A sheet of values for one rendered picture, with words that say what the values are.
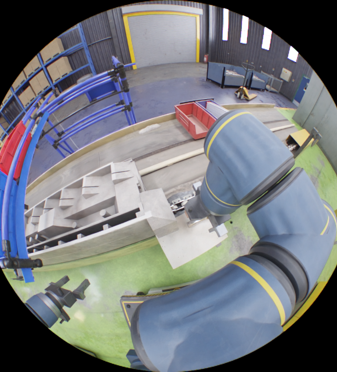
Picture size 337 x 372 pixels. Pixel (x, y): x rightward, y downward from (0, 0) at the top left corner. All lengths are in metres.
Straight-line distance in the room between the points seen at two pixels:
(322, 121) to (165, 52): 10.14
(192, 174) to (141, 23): 10.77
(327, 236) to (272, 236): 0.08
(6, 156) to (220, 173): 0.72
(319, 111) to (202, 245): 5.44
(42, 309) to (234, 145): 0.58
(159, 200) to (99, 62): 10.33
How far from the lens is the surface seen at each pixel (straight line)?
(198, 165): 0.81
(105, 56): 10.47
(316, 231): 0.17
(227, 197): 0.21
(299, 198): 0.15
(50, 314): 0.50
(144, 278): 1.49
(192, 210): 0.31
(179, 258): 0.60
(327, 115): 5.47
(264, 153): 0.15
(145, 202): 0.45
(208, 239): 0.61
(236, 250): 1.55
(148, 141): 0.98
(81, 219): 0.71
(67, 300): 0.52
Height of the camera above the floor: 1.39
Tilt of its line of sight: 63 degrees down
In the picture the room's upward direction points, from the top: 8 degrees counter-clockwise
